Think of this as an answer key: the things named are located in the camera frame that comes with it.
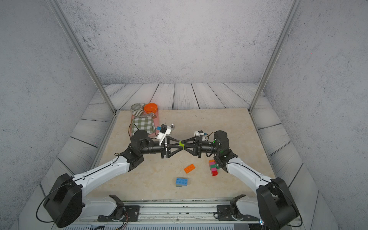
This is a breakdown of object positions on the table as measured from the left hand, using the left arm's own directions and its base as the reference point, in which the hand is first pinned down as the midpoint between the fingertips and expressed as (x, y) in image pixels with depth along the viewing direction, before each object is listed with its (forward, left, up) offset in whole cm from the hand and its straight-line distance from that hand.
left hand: (182, 148), depth 68 cm
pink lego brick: (0, -19, -24) cm, 31 cm away
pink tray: (+39, +21, -26) cm, 51 cm away
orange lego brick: (+1, -4, -26) cm, 26 cm away
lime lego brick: (+1, 0, +1) cm, 2 cm away
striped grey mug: (+50, +37, -22) cm, 66 cm away
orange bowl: (+51, +27, -22) cm, 62 cm away
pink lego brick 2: (+3, -18, -23) cm, 30 cm away
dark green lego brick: (+1, -19, -23) cm, 30 cm away
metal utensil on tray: (+45, +25, -23) cm, 56 cm away
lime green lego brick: (-9, +2, -26) cm, 28 cm away
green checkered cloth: (+37, +31, -25) cm, 54 cm away
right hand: (+1, -1, +1) cm, 1 cm away
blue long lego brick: (-8, +1, -21) cm, 23 cm away
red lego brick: (-3, -19, -24) cm, 31 cm away
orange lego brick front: (+5, -18, -25) cm, 31 cm away
